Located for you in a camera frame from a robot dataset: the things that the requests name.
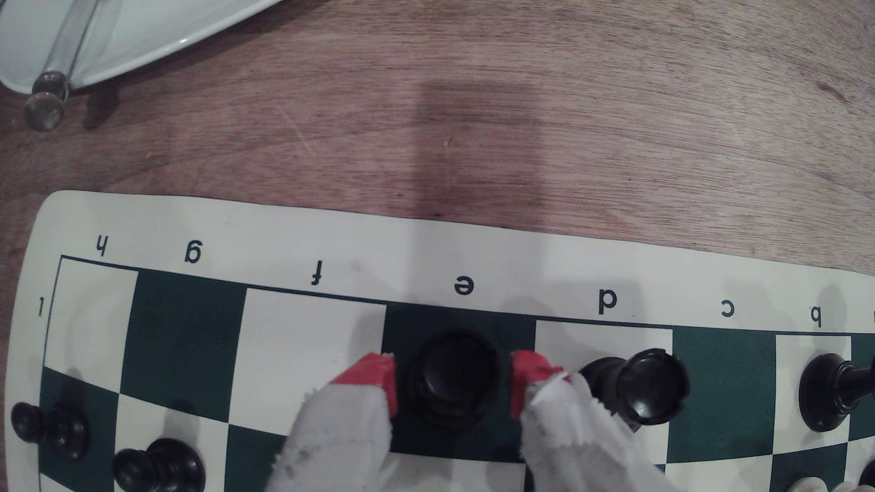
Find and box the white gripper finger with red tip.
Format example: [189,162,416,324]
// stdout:
[510,350,678,492]
[265,353,399,492]

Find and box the black chess piece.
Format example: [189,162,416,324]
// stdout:
[797,352,875,434]
[403,328,504,431]
[578,348,691,433]

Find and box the black chess pawn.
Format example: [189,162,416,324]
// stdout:
[10,401,90,461]
[113,438,207,492]

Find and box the green and white chess mat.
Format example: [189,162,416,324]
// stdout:
[3,190,875,492]

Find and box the white chess piece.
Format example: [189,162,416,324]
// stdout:
[786,476,864,492]

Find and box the clear rod with wooden knob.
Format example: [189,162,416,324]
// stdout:
[24,0,103,133]

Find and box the white ceramic dish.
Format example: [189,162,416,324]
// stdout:
[0,0,283,94]

